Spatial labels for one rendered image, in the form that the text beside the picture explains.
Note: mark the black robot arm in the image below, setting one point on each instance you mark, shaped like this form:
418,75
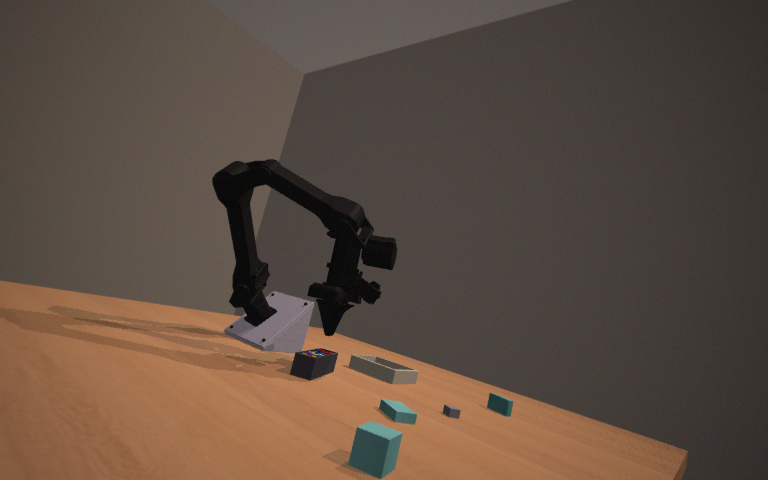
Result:
234,187

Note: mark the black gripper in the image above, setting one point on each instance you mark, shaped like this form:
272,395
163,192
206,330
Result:
335,294

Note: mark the beige shallow tray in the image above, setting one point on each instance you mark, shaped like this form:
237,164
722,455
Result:
383,369

